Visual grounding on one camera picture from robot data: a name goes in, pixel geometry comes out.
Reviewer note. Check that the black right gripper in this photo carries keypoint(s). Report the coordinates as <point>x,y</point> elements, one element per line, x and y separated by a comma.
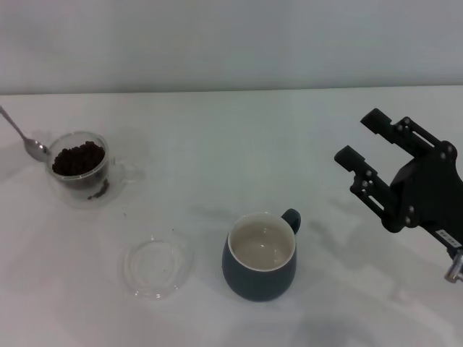
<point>427,195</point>

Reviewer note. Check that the clear double-wall glass cup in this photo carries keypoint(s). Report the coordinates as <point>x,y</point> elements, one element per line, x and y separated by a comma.
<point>81,189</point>

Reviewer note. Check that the dark teal ceramic mug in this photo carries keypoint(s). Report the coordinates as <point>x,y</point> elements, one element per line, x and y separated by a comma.
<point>253,282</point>

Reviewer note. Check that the coffee bean pile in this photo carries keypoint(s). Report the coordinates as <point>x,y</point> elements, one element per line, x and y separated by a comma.
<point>77,160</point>

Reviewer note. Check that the clear glass saucer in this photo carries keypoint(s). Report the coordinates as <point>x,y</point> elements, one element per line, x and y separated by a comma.
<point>152,285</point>

